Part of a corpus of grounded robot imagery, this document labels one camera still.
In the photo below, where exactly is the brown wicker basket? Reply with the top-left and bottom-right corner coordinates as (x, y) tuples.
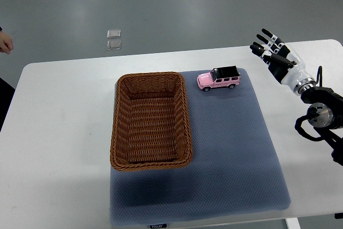
(110, 71), (193, 172)

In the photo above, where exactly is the blue grey foam mat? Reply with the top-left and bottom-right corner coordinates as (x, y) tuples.
(110, 70), (291, 226)

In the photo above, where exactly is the pink toy car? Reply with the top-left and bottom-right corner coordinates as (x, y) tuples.
(197, 66), (241, 92)

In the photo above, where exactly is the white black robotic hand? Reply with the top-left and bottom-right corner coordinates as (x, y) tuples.
(250, 28), (316, 96)

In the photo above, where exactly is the person's hand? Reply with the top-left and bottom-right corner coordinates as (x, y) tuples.
(0, 31), (13, 54)

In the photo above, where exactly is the upper metal floor plate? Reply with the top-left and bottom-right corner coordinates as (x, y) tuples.
(107, 29), (121, 39)

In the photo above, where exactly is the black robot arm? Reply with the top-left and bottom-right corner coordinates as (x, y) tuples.
(295, 67), (342, 165)

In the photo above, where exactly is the white table leg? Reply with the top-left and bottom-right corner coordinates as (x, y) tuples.
(285, 217), (301, 229)

